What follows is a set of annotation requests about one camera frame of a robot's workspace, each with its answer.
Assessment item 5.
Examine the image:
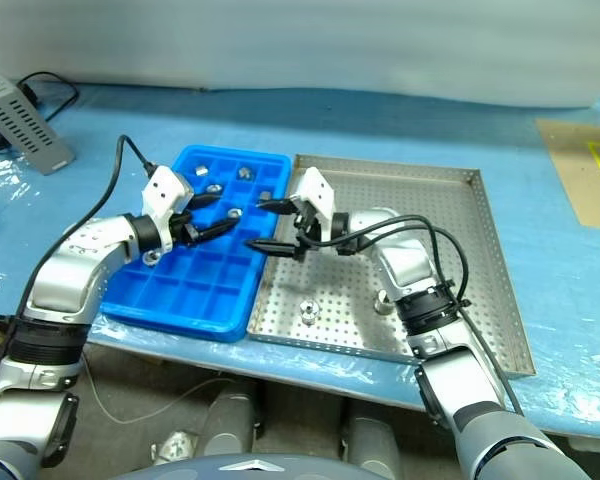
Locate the brown cardboard sheet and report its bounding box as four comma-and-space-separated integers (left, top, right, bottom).
535, 118, 600, 230

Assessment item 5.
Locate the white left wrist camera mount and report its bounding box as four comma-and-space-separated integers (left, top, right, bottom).
140, 166, 194, 254

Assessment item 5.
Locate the thin white floor wire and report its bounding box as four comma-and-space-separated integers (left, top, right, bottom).
87, 372, 236, 422

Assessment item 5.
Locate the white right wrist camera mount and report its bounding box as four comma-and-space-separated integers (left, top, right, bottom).
289, 167, 337, 246

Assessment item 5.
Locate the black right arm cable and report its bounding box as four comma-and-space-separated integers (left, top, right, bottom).
294, 214, 526, 416

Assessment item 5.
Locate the blue plastic compartment tray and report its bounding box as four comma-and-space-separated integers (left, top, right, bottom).
101, 144, 295, 344

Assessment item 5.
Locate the white crumpled floor object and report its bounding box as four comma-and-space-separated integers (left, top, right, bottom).
152, 432, 196, 464

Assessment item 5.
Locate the grey robot torso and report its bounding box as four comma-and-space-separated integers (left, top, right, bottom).
107, 452, 381, 480

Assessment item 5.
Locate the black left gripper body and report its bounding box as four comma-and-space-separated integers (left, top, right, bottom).
168, 195, 204, 247

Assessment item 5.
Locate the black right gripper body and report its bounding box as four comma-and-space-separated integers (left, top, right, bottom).
287, 196, 326, 262

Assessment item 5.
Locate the grey rounded robot leg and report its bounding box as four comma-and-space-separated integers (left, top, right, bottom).
202, 387, 259, 459
342, 414, 404, 480

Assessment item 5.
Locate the perforated steel tray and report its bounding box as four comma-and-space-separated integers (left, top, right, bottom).
246, 153, 538, 377

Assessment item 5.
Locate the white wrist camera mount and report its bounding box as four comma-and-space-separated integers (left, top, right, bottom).
289, 167, 337, 246
140, 166, 194, 254

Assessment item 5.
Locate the grey vented power box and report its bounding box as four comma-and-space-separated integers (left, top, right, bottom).
0, 64, 76, 176

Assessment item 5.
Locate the black power box cable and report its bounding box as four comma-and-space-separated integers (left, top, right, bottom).
17, 72, 80, 121

